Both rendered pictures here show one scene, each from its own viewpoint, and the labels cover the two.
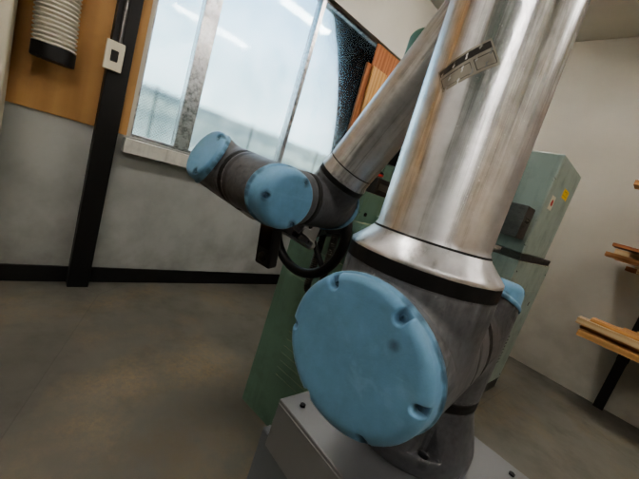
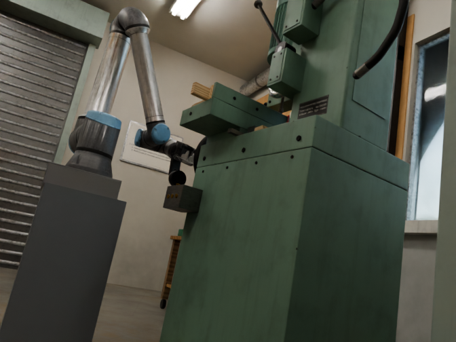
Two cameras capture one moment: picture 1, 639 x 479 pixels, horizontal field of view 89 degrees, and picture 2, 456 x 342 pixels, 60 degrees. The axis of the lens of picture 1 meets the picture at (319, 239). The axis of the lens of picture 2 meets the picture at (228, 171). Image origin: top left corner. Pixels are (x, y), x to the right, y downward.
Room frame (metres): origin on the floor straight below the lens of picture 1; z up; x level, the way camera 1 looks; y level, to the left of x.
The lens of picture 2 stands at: (1.52, -1.55, 0.38)
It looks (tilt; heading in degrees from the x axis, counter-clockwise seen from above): 13 degrees up; 109
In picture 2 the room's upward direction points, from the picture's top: 11 degrees clockwise
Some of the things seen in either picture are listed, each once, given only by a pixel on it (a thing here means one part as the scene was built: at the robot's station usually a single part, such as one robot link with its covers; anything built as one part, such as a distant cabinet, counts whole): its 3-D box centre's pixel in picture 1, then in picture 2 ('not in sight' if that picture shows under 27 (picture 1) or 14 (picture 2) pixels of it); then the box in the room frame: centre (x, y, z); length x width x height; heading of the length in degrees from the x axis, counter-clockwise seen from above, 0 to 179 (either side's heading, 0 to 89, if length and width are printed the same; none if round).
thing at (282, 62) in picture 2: not in sight; (286, 72); (1.25, -0.41, 1.02); 0.09 x 0.07 x 0.12; 52
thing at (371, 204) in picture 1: (355, 202); not in sight; (1.03, -0.07, 0.91); 0.15 x 0.14 x 0.09; 52
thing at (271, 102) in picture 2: (391, 180); (285, 100); (1.22, -0.18, 1.03); 0.14 x 0.07 x 0.09; 142
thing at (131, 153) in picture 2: not in sight; (153, 148); (-0.69, 2.15, 1.48); 0.64 x 0.02 x 0.46; 44
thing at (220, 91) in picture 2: not in sight; (280, 121); (1.22, -0.21, 0.93); 0.60 x 0.02 x 0.06; 52
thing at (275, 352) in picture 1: (347, 337); (276, 284); (1.30, -0.24, 0.35); 0.58 x 0.45 x 0.71; 142
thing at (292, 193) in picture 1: (270, 190); (148, 139); (0.50, 0.10, 0.91); 0.12 x 0.12 x 0.09; 51
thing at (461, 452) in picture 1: (416, 397); (91, 164); (0.46, -0.22, 0.68); 0.19 x 0.19 x 0.10
